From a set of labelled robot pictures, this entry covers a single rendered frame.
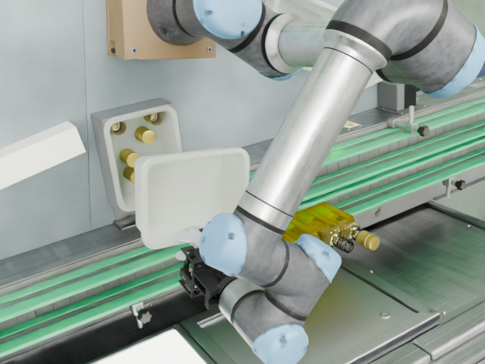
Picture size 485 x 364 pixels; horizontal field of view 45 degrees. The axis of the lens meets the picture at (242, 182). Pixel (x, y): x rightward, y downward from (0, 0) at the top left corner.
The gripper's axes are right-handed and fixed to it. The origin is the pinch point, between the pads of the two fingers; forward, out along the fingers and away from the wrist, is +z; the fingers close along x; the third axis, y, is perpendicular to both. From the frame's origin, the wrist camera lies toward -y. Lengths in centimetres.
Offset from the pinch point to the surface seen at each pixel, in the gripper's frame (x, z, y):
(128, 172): 1.1, 31.3, 1.1
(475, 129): -2, 20, -106
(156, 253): 13.8, 15.6, 0.4
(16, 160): -5.6, 31.0, 25.7
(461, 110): -9, 21, -99
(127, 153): -3.6, 32.0, 1.3
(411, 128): -7, 16, -73
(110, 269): 15.3, 15.4, 11.1
